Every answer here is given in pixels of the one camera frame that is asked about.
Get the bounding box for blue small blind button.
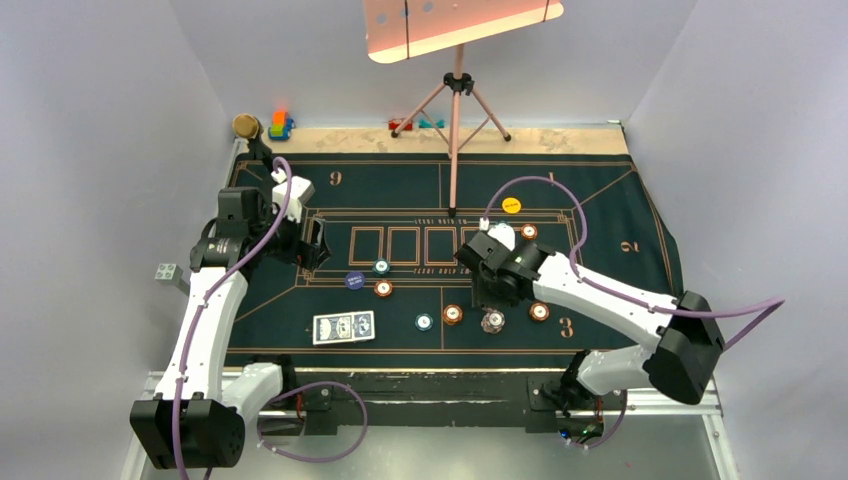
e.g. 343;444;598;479
344;271;366;290

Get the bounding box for blue playing card deck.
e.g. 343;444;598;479
312;310;376;346

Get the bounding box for gold round knob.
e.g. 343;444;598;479
231;113;263;140

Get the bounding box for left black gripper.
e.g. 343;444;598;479
249;197;329;270

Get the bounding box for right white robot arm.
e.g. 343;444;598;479
454;232;725;409

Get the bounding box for dark green poker mat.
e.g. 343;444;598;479
226;153;685;370

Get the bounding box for grey lego block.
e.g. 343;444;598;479
154;263;190;296

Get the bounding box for red toy block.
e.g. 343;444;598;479
388;118;413;131

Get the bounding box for pink music stand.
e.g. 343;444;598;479
363;0;565;218

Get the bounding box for pink poker chip stack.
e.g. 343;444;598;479
481;311;505;334

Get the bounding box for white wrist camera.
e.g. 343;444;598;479
479;217;516;250
271;170;315;224

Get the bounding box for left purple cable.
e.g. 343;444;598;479
170;156;368;480

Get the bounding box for orange poker chip stack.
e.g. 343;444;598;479
442;304;464;325

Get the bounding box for green poker chip stack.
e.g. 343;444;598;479
414;313;434;331

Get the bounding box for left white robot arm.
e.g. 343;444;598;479
130;177;330;473

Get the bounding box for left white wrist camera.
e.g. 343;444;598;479
271;170;315;224

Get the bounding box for colourful toy block stack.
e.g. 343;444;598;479
268;109;294;141

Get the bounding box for teal toy block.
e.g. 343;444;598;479
418;119;445;129

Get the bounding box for yellow big blind button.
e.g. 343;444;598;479
501;197;522;215

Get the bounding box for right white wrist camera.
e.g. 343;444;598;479
479;217;516;250

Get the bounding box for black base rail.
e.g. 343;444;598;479
259;368;627;441

